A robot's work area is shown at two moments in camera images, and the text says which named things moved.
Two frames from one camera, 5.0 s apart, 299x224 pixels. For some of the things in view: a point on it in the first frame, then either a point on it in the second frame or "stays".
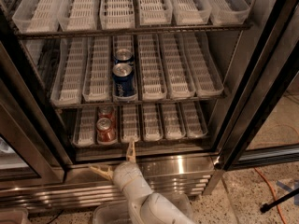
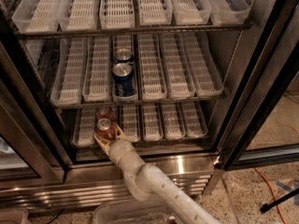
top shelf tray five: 191,5 stays
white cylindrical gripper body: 125,175 to 120,148
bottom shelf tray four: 152,124 stays
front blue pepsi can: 123,80 stays
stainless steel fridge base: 163,175 stays
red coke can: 106,131 stays
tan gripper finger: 105,170 to 105,147
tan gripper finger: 131,153 to 122,135
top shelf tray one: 39,9 stays
